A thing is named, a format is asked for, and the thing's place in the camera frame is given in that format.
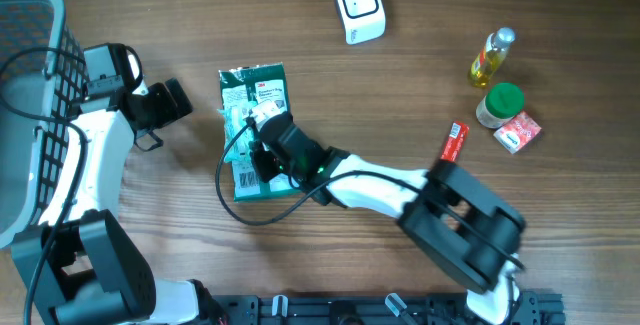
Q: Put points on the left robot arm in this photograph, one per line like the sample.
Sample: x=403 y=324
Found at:
x=78 y=263

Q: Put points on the grey plastic basket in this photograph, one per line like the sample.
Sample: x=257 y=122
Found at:
x=41 y=83

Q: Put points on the red stick sachet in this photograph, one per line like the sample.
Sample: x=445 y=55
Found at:
x=455 y=141

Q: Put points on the clear yellow liquid bottle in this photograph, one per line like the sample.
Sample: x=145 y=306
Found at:
x=491 y=56

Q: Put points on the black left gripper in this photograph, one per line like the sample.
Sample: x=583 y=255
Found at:
x=170 y=111

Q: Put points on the red white small carton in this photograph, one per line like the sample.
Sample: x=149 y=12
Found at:
x=517 y=132

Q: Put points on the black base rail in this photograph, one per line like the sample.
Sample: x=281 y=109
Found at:
x=530 y=308

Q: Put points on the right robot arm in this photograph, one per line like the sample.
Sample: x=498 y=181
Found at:
x=466 y=229

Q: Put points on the teal snack wrapper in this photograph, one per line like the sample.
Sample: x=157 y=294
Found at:
x=234 y=120

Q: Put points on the green gloves package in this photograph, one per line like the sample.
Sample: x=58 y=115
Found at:
x=257 y=83

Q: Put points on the white barcode scanner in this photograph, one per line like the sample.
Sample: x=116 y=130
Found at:
x=362 y=20

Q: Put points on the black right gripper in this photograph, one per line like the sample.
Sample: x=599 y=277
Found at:
x=259 y=157

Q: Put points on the green lid jar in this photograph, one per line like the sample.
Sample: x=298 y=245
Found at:
x=503 y=102

